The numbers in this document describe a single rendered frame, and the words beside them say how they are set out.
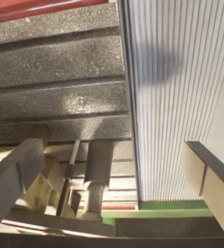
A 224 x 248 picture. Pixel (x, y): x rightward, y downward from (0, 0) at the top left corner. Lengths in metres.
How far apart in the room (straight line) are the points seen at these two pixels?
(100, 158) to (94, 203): 0.12
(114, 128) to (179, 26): 0.29
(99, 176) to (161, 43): 0.35
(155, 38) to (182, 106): 0.21
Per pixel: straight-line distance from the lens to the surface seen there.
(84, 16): 0.39
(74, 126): 0.52
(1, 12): 0.47
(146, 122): 0.57
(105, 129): 0.51
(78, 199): 0.84
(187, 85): 0.51
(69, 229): 0.42
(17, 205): 0.43
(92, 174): 0.47
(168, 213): 1.11
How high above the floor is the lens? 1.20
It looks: 48 degrees down
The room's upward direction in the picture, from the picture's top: 175 degrees counter-clockwise
